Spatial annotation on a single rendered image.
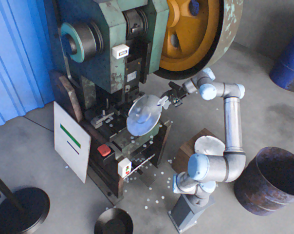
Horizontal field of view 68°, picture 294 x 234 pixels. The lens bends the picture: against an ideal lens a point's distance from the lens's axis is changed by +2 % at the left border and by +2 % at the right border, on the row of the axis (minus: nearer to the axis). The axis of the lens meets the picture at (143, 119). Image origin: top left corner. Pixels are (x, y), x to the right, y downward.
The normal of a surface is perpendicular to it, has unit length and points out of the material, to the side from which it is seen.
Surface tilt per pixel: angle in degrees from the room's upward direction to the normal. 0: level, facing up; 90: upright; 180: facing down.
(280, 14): 90
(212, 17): 90
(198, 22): 90
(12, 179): 0
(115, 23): 45
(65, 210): 0
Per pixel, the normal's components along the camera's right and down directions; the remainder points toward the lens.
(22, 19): 0.69, 0.58
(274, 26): -0.72, 0.47
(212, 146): 0.10, -0.67
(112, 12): 0.56, -0.06
